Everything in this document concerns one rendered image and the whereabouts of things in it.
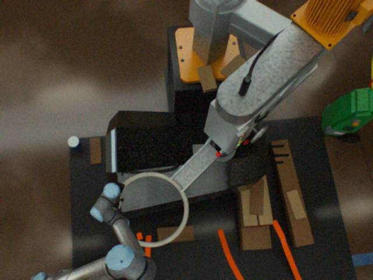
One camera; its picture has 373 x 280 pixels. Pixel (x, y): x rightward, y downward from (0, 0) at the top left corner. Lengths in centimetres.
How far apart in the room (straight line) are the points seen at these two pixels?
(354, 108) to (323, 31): 147
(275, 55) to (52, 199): 236
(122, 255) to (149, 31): 288
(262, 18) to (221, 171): 107
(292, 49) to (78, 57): 251
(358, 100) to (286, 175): 89
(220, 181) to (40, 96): 204
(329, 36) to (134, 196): 164
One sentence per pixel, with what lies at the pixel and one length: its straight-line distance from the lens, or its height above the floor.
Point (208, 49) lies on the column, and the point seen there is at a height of 101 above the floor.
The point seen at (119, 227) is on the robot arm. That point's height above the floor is 124.
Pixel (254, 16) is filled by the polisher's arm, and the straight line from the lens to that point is 247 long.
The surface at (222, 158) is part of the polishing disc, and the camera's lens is 267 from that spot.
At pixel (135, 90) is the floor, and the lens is 381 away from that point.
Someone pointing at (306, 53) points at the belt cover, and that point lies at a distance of 213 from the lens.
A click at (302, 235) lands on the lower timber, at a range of 346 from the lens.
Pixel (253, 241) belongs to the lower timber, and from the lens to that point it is 332.
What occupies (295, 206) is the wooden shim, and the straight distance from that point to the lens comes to 346.
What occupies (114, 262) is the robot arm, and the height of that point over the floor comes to 169.
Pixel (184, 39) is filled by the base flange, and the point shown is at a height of 78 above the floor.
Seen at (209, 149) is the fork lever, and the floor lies 98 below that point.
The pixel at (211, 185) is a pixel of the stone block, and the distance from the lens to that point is 279.
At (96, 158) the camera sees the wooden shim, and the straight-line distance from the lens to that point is 357.
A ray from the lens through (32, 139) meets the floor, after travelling 382.
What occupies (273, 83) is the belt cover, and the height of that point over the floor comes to 169.
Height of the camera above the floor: 338
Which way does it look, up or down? 71 degrees down
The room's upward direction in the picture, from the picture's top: 7 degrees clockwise
